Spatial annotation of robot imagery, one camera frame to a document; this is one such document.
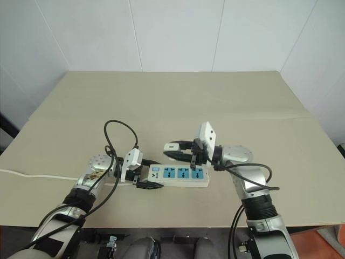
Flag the grey rounded shape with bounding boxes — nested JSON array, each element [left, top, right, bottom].
[[128, 236, 160, 259], [193, 237, 217, 259]]

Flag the white power strip blue sockets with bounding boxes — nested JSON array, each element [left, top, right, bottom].
[[106, 163, 210, 189]]

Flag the white power strip cord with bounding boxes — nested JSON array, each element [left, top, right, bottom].
[[0, 168, 80, 181]]

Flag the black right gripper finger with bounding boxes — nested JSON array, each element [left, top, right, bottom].
[[163, 150, 194, 163], [166, 139, 195, 149]]

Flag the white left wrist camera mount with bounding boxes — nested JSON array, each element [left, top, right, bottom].
[[120, 149, 143, 185]]

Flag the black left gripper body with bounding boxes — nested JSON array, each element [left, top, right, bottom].
[[124, 166, 144, 187]]

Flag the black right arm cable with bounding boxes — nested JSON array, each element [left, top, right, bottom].
[[212, 161, 281, 259]]

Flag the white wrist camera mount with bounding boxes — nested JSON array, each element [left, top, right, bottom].
[[120, 149, 143, 185], [193, 121, 218, 166]]

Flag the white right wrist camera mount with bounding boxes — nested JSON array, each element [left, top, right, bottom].
[[193, 121, 218, 166]]

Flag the black object beside table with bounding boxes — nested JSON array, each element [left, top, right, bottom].
[[0, 111, 21, 153]]

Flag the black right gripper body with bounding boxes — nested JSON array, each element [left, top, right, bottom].
[[189, 139, 210, 170]]

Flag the white charger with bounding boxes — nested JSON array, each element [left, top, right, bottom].
[[163, 143, 183, 153]]

